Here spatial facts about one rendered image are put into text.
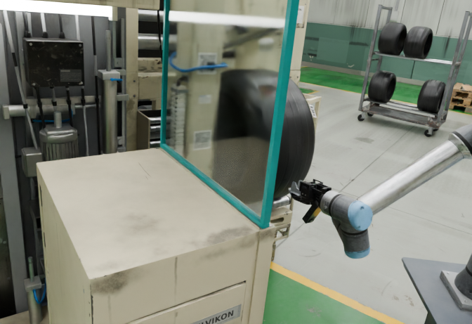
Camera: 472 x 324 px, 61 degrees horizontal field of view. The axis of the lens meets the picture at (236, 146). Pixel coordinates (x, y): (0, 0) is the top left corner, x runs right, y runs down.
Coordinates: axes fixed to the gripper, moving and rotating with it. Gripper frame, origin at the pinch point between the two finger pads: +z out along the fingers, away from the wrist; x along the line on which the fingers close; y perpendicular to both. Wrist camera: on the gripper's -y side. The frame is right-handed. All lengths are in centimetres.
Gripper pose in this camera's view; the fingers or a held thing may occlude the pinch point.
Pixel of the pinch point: (291, 190)
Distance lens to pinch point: 166.1
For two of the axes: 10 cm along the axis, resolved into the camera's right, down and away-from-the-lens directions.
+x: -8.3, 1.2, -5.4
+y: 0.2, -9.7, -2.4
